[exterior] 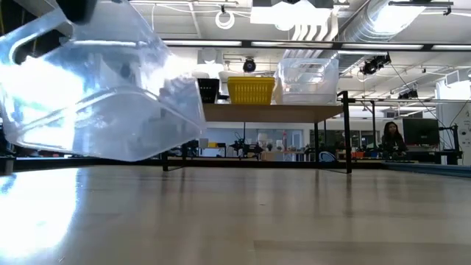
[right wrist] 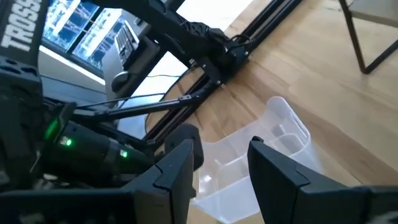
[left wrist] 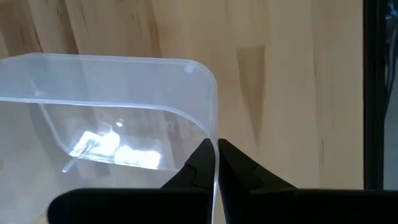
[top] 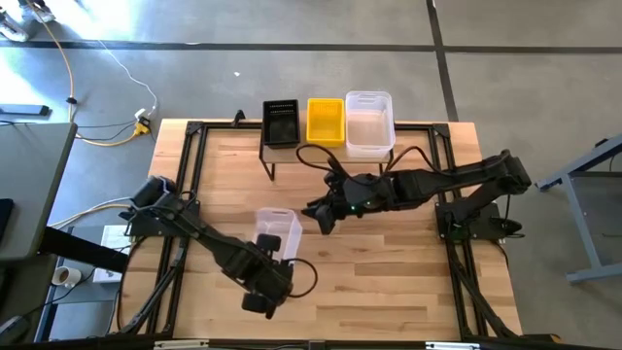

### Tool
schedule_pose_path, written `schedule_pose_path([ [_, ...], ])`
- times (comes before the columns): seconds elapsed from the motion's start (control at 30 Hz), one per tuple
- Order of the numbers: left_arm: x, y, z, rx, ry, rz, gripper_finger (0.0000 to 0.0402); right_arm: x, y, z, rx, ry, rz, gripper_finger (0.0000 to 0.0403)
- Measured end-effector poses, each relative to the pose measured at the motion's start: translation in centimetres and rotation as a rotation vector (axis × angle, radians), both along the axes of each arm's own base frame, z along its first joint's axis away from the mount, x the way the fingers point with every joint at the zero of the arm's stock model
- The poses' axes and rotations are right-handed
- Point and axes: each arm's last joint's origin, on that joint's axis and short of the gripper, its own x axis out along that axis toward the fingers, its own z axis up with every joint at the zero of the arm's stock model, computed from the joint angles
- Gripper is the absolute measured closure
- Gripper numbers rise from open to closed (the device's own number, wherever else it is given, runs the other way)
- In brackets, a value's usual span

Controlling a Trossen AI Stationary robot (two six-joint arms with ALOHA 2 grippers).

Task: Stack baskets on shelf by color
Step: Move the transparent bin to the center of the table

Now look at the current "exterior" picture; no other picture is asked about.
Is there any clear plastic basket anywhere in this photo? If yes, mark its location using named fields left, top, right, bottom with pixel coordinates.
left=275, top=68, right=339, bottom=105
left=0, top=0, right=208, bottom=163
left=274, top=57, right=340, bottom=96

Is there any black ceiling spotlight cluster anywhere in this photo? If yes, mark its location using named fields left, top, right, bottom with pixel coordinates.
left=359, top=54, right=392, bottom=76

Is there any wooden shelf with black legs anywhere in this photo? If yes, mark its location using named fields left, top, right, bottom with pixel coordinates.
left=160, top=90, right=353, bottom=174

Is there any black metal stand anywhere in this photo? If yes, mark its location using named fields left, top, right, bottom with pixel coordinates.
left=437, top=124, right=464, bottom=166

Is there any white coiled cable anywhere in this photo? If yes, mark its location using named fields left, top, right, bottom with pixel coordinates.
left=214, top=10, right=236, bottom=31

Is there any black ceiling track fixture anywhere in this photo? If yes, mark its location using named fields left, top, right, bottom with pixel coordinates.
left=388, top=0, right=454, bottom=16

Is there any white ceiling unit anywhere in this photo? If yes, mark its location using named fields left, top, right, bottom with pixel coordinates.
left=249, top=0, right=334, bottom=27

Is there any blue white object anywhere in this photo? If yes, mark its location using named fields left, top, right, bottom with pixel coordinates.
left=318, top=150, right=338, bottom=163

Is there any silver ventilation duct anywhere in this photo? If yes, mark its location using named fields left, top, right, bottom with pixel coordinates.
left=330, top=0, right=428, bottom=69

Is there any black computer monitor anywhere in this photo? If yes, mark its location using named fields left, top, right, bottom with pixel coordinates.
left=402, top=117, right=441, bottom=146

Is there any person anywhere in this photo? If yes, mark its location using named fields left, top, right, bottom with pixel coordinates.
left=380, top=121, right=409, bottom=160

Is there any black beam with light strips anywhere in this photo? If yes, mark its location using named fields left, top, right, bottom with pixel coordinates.
left=157, top=38, right=471, bottom=52

